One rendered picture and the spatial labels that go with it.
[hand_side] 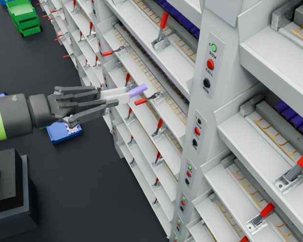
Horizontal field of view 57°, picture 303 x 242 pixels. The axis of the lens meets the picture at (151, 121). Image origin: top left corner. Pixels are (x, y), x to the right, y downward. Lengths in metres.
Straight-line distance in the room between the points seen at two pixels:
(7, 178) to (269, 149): 1.16
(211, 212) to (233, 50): 0.54
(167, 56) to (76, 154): 1.28
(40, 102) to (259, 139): 0.45
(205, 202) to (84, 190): 0.98
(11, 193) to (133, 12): 0.93
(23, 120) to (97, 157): 1.23
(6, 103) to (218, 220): 0.62
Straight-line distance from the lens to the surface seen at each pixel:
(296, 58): 0.42
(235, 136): 0.55
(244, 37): 0.44
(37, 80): 2.46
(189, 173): 0.79
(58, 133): 1.98
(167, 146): 0.97
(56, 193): 1.76
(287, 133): 0.53
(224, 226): 0.86
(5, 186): 1.41
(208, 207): 0.88
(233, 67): 0.47
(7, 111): 0.63
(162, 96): 0.84
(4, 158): 1.50
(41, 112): 0.64
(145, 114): 1.06
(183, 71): 0.66
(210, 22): 0.49
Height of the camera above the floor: 1.50
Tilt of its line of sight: 49 degrees down
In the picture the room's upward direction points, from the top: straight up
